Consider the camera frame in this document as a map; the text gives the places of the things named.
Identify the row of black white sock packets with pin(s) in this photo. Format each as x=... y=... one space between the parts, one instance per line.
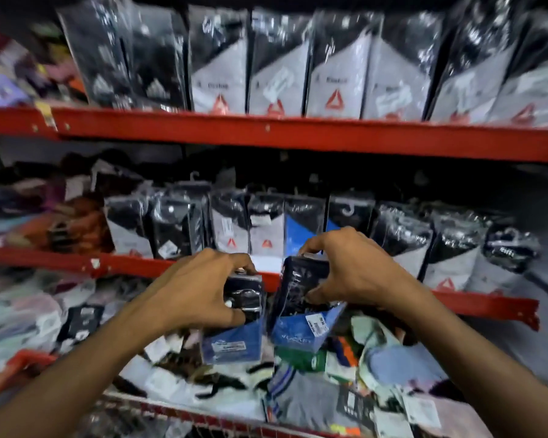
x=338 y=63

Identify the heap of colourful socks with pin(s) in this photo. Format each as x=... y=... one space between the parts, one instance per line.
x=41 y=214
x=23 y=68

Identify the person's left forearm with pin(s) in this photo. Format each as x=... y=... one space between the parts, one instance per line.
x=59 y=383

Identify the row of mixed sock packets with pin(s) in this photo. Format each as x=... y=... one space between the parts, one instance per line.
x=265 y=228

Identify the pile of assorted loose socks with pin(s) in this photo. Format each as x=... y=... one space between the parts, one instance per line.
x=310 y=387

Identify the person's right thumb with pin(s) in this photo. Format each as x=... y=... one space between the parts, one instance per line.
x=322 y=295

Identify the person's left thumb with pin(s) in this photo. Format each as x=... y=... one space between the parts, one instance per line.
x=226 y=320

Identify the person's right forearm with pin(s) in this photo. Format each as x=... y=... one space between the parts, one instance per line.
x=479 y=369

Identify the blue black sock packet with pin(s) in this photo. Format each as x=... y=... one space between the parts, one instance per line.
x=301 y=328
x=237 y=342

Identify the person's left hand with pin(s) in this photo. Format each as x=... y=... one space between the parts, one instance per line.
x=187 y=296

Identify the person's right hand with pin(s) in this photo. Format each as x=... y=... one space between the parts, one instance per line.
x=365 y=273

